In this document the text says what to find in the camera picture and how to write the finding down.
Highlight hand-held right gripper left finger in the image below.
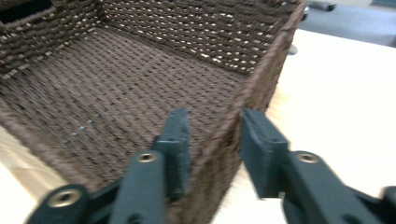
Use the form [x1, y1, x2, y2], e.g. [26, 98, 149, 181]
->
[152, 107, 191, 199]

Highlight brown woven basket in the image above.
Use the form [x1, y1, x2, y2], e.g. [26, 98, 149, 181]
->
[0, 0, 309, 224]

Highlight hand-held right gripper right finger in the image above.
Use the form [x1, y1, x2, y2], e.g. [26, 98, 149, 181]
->
[239, 107, 290, 200]

